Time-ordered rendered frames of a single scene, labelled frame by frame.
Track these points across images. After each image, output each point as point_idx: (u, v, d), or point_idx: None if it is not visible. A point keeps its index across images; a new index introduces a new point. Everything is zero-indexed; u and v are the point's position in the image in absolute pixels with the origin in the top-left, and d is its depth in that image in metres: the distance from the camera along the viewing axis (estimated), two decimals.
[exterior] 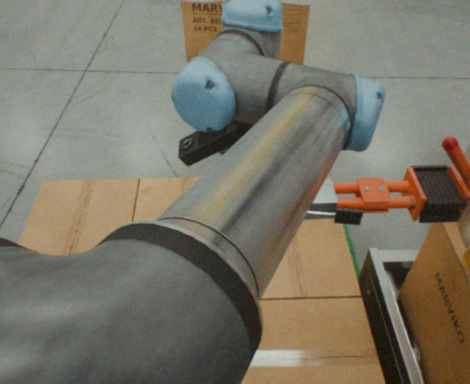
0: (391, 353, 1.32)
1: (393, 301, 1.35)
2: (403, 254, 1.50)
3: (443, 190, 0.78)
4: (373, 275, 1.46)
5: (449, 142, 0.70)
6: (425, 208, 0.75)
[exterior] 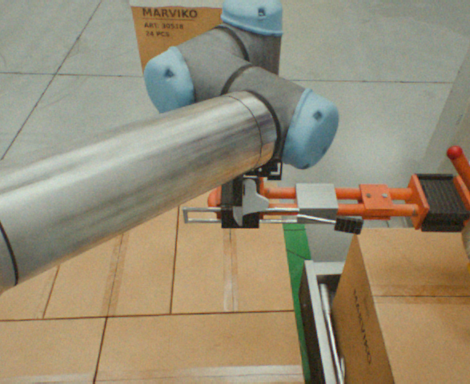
0: (318, 370, 1.29)
1: (322, 316, 1.32)
2: (339, 266, 1.46)
3: (447, 200, 0.76)
4: (307, 289, 1.42)
5: (454, 151, 0.69)
6: (427, 218, 0.74)
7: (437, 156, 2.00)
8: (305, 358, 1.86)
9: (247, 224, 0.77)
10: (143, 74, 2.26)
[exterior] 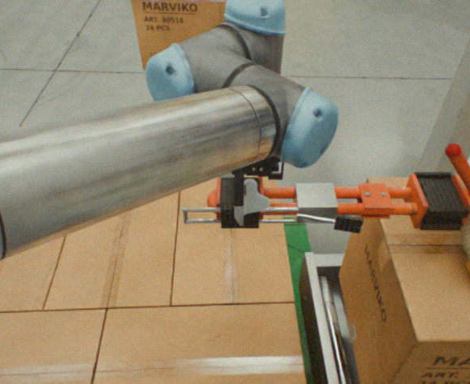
0: (318, 361, 1.29)
1: (323, 307, 1.32)
2: (340, 258, 1.46)
3: (446, 198, 0.77)
4: (307, 280, 1.42)
5: (452, 150, 0.69)
6: (427, 216, 0.75)
7: (438, 150, 2.00)
8: (305, 351, 1.85)
9: (247, 224, 0.77)
10: (143, 68, 2.26)
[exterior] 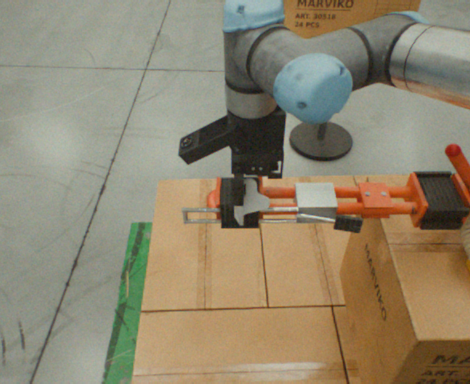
0: None
1: None
2: None
3: (446, 198, 0.77)
4: None
5: (452, 149, 0.69)
6: (427, 215, 0.75)
7: None
8: None
9: (247, 224, 0.77)
10: None
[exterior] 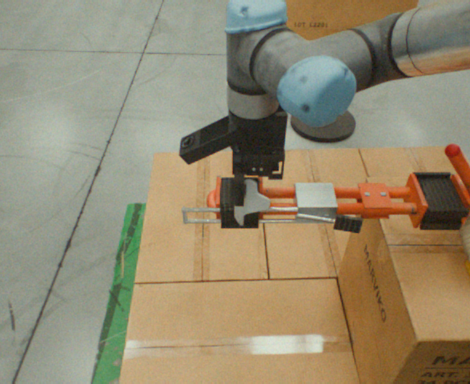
0: None
1: None
2: None
3: (445, 198, 0.77)
4: None
5: (451, 149, 0.70)
6: (426, 215, 0.75)
7: None
8: None
9: (247, 224, 0.77)
10: None
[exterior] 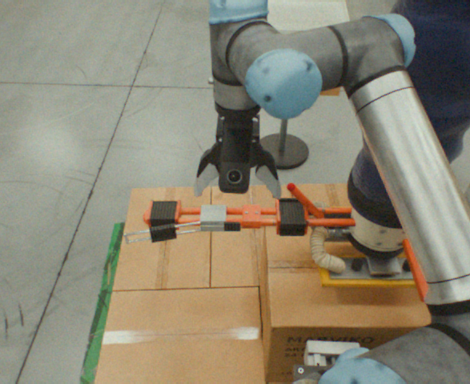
0: None
1: None
2: None
3: (295, 215, 1.19)
4: None
5: (289, 186, 1.12)
6: (280, 226, 1.17)
7: None
8: None
9: (169, 237, 1.18)
10: None
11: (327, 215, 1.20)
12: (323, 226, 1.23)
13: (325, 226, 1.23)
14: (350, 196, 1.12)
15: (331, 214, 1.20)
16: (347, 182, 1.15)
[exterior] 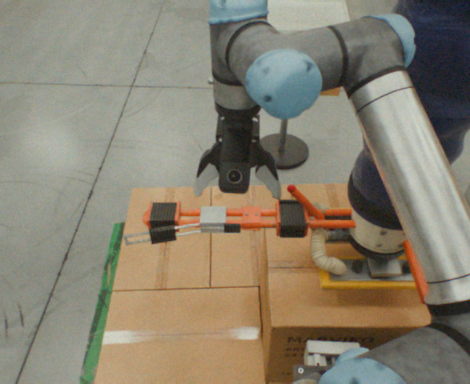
0: None
1: None
2: None
3: (295, 217, 1.18)
4: None
5: (289, 188, 1.11)
6: (280, 228, 1.16)
7: None
8: None
9: (169, 238, 1.18)
10: None
11: (327, 217, 1.20)
12: (323, 228, 1.23)
13: (326, 228, 1.23)
14: (350, 198, 1.11)
15: (331, 215, 1.20)
16: (347, 184, 1.15)
